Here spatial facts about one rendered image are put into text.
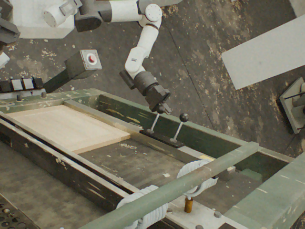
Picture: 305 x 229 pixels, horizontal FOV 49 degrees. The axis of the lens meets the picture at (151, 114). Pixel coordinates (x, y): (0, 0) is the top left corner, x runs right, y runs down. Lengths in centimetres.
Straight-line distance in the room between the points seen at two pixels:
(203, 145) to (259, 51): 347
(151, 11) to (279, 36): 336
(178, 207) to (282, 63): 413
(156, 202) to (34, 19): 94
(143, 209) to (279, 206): 48
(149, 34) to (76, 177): 77
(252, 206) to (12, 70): 222
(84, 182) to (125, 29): 285
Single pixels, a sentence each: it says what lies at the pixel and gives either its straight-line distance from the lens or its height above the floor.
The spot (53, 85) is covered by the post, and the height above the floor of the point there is 54.
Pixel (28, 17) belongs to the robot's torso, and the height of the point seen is 133.
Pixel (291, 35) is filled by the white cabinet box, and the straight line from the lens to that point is 470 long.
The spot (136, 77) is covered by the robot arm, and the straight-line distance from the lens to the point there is 145.
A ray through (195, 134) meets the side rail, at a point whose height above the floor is 145.
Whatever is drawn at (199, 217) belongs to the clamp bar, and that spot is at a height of 186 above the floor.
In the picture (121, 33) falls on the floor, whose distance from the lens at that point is 362.
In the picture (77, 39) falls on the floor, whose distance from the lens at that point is 321.
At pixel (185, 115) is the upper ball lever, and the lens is 130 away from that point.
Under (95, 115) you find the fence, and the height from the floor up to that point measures 111.
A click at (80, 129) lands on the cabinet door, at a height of 116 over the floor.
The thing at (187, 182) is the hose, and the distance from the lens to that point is 57.
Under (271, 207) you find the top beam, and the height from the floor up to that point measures 193.
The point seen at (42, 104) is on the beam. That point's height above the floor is 90.
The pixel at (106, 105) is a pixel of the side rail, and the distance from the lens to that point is 187.
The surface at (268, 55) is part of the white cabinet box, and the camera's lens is 483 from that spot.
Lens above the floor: 233
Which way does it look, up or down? 42 degrees down
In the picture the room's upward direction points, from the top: 69 degrees clockwise
